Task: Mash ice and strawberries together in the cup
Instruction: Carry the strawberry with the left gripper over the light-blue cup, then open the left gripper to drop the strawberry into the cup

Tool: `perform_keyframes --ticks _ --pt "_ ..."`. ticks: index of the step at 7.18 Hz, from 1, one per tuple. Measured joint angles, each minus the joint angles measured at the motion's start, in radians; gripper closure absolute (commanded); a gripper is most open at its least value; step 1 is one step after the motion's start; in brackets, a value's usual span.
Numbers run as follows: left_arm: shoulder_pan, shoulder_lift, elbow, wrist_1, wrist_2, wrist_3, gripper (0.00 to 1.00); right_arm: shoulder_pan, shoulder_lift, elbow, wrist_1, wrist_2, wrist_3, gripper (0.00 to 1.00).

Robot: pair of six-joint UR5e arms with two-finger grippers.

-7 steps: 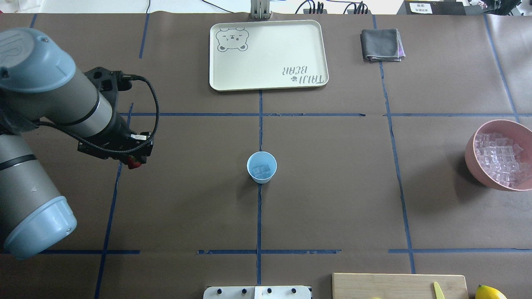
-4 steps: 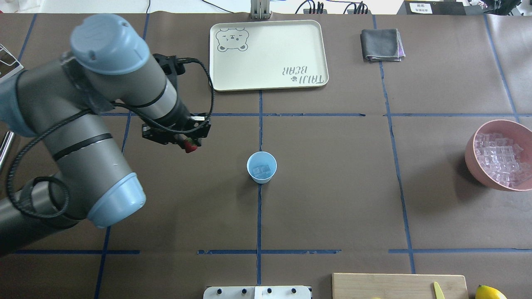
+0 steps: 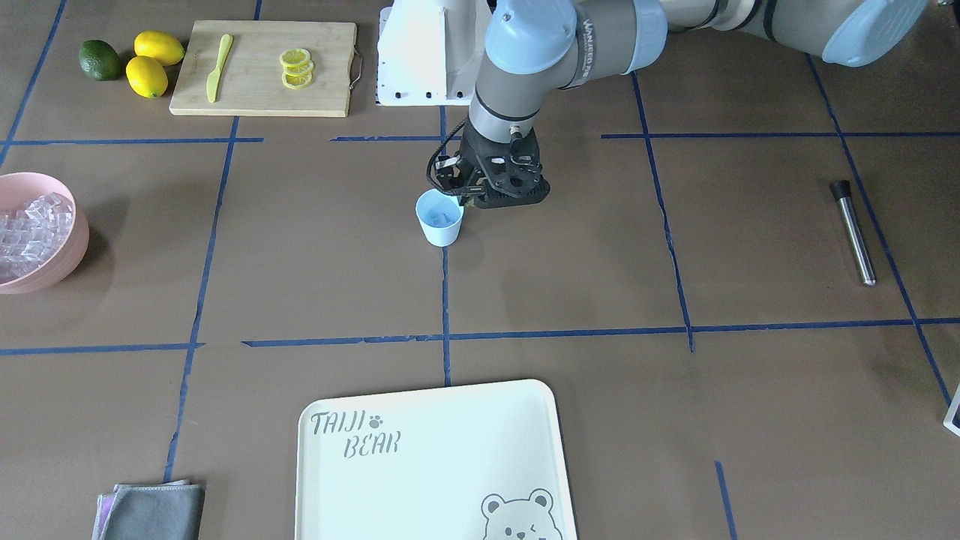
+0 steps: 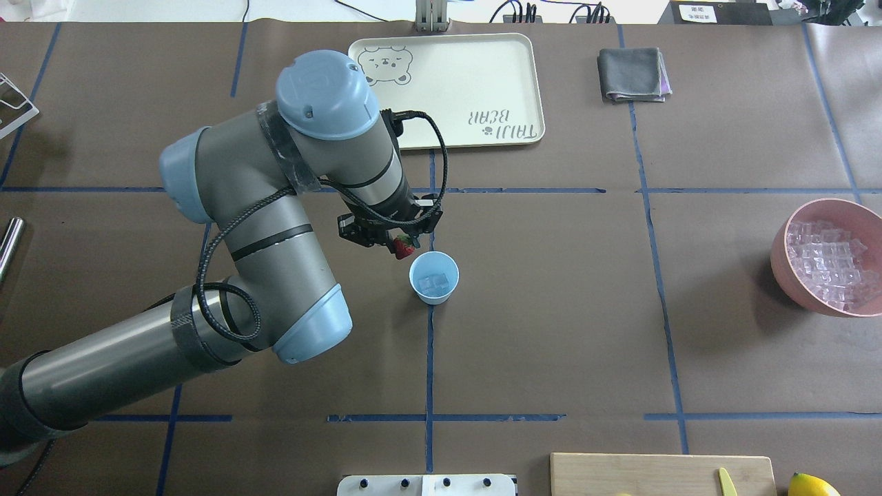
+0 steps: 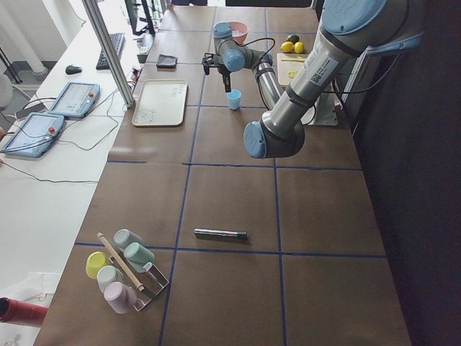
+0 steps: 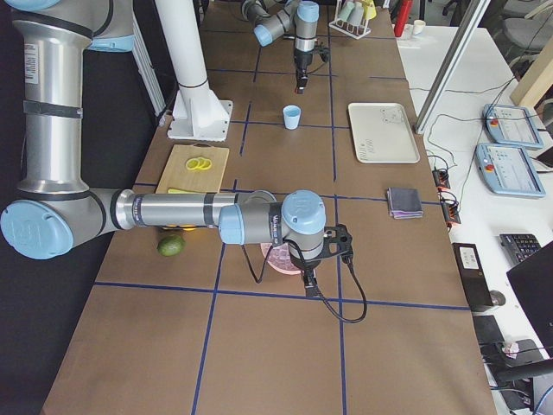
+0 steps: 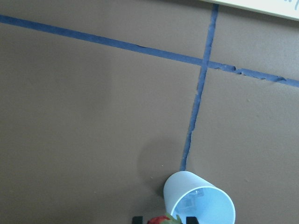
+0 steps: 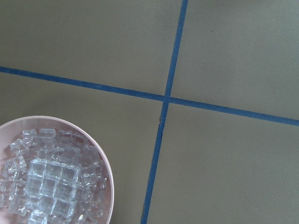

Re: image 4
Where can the cream bear tray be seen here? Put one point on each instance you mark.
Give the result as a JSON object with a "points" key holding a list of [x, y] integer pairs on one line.
{"points": [[479, 89]]}

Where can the wooden cutting board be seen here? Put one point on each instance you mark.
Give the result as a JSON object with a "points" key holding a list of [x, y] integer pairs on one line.
{"points": [[654, 474]]}

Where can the small strawberry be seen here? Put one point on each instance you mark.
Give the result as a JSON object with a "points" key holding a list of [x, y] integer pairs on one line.
{"points": [[403, 246]]}

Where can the clear ice cube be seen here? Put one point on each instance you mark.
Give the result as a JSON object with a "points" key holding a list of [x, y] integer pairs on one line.
{"points": [[434, 285]]}

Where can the pile of clear ice cubes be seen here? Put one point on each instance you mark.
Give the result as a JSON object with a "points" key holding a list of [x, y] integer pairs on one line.
{"points": [[829, 261]]}

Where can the light blue paper cup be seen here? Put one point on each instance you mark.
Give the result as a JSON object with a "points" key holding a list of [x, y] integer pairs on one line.
{"points": [[430, 263]]}

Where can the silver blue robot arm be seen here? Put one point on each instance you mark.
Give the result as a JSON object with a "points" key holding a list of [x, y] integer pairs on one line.
{"points": [[263, 282]]}

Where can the white wire cup rack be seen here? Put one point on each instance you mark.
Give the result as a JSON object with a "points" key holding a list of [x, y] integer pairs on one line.
{"points": [[16, 108]]}

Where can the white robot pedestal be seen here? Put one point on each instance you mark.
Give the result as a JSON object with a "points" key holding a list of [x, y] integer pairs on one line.
{"points": [[429, 484]]}

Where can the folded grey cloth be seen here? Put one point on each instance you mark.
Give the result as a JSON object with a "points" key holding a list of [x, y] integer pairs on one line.
{"points": [[633, 74]]}

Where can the aluminium frame post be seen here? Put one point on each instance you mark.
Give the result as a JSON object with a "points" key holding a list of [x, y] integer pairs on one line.
{"points": [[431, 15]]}

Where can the steel muddler black tip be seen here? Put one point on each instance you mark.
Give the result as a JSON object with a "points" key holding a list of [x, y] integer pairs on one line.
{"points": [[10, 242]]}

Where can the yellow lemon near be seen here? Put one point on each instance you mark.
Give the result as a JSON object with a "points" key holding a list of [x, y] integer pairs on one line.
{"points": [[803, 484]]}

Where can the yellow plastic knife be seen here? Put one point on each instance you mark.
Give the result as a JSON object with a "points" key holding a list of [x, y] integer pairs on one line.
{"points": [[726, 484]]}

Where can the black box device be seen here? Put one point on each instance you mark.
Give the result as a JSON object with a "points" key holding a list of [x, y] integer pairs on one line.
{"points": [[716, 13]]}

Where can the pink bowl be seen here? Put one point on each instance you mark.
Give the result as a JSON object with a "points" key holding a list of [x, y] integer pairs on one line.
{"points": [[863, 224]]}

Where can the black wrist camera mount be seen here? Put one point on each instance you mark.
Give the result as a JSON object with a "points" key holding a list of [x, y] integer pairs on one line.
{"points": [[368, 230]]}

